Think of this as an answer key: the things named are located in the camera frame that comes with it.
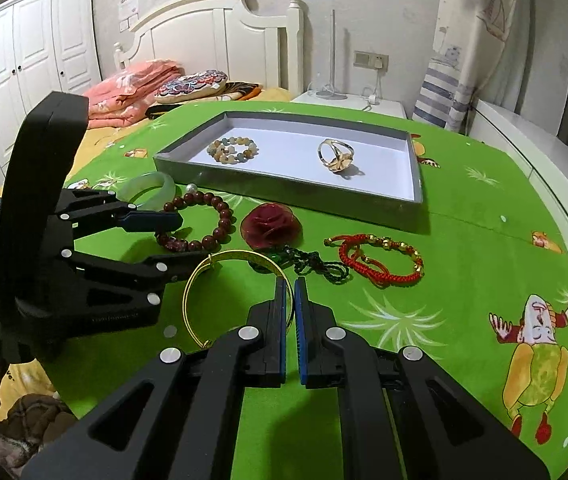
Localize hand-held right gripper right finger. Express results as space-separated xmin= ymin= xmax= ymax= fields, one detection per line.
xmin=294 ymin=277 xmax=551 ymax=480

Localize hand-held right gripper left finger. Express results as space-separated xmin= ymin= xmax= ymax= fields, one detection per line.
xmin=21 ymin=277 xmax=289 ymax=480

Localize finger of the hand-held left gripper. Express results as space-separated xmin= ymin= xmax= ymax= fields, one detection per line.
xmin=56 ymin=187 xmax=185 ymax=237
xmin=61 ymin=247 xmax=215 ymax=332

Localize dark red bead bracelet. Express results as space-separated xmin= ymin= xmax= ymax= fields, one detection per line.
xmin=156 ymin=191 xmax=237 ymax=254

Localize gold bangle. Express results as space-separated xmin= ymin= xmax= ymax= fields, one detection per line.
xmin=184 ymin=249 xmax=295 ymax=350

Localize grey jewelry tray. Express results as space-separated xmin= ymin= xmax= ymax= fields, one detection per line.
xmin=153 ymin=111 xmax=423 ymax=219

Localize pale green jade bangle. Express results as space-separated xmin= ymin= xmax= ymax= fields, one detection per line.
xmin=116 ymin=172 xmax=177 ymax=210

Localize yellow bedsheet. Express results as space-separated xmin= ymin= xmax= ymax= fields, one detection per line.
xmin=0 ymin=86 xmax=292 ymax=423

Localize dark red fabric rose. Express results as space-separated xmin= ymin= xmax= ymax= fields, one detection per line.
xmin=240 ymin=204 xmax=302 ymax=251

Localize pink folded blanket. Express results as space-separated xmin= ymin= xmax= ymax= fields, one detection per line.
xmin=82 ymin=59 xmax=185 ymax=130

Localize embroidered patterned pillow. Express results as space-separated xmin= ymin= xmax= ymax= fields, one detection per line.
xmin=155 ymin=70 xmax=229 ymax=105

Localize white wardrobe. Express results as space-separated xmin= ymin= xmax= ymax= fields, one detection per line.
xmin=0 ymin=0 xmax=102 ymax=216

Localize orange dark patterned cushion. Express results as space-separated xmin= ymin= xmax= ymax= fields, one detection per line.
xmin=214 ymin=81 xmax=265 ymax=103

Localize green cartoon printed tablecloth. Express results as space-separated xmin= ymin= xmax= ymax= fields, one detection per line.
xmin=44 ymin=101 xmax=568 ymax=480

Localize white bed headboard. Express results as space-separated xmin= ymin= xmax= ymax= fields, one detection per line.
xmin=114 ymin=0 xmax=305 ymax=98

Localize brown plaid cloth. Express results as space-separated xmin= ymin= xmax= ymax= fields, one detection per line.
xmin=0 ymin=392 xmax=77 ymax=477

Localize white nightstand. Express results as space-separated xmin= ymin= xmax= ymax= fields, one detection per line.
xmin=291 ymin=91 xmax=407 ymax=120

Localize thin pole table lamp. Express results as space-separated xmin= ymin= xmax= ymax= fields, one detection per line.
xmin=311 ymin=9 xmax=349 ymax=101

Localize sailboat printed curtain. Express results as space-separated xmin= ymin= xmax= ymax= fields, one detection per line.
xmin=411 ymin=0 xmax=522 ymax=133

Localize green braided cord necklace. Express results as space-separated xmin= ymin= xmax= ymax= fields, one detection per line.
xmin=254 ymin=245 xmax=352 ymax=285

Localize red braided gold-bead bracelet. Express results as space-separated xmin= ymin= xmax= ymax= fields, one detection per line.
xmin=324 ymin=233 xmax=425 ymax=287

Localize pale stone bead bracelet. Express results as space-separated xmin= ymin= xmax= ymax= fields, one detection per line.
xmin=207 ymin=137 xmax=259 ymax=163

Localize gold ring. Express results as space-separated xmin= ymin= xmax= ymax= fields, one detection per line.
xmin=318 ymin=138 xmax=365 ymax=177

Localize paper notice on wall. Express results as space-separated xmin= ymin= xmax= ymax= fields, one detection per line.
xmin=118 ymin=0 xmax=141 ymax=33

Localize wall socket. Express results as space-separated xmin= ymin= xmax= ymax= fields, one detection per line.
xmin=354 ymin=51 xmax=389 ymax=71

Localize white charger cable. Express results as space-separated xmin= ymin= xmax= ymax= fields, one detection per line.
xmin=361 ymin=57 xmax=387 ymax=111

